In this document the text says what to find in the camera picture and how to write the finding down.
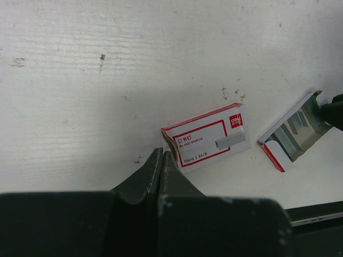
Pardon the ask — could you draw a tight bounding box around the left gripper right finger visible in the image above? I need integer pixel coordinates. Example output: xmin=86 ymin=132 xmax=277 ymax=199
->
xmin=158 ymin=152 xmax=292 ymax=256

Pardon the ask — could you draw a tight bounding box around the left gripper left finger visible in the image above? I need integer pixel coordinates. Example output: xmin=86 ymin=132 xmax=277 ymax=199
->
xmin=1 ymin=148 xmax=163 ymax=256

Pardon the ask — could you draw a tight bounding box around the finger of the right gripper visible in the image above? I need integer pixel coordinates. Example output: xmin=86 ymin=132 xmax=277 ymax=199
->
xmin=319 ymin=94 xmax=343 ymax=131

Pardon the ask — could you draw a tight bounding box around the red white staple box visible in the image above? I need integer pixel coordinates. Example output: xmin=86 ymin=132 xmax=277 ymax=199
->
xmin=161 ymin=103 xmax=251 ymax=174

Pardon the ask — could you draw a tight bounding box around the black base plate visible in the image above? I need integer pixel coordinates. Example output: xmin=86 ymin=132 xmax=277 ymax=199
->
xmin=285 ymin=201 xmax=342 ymax=227

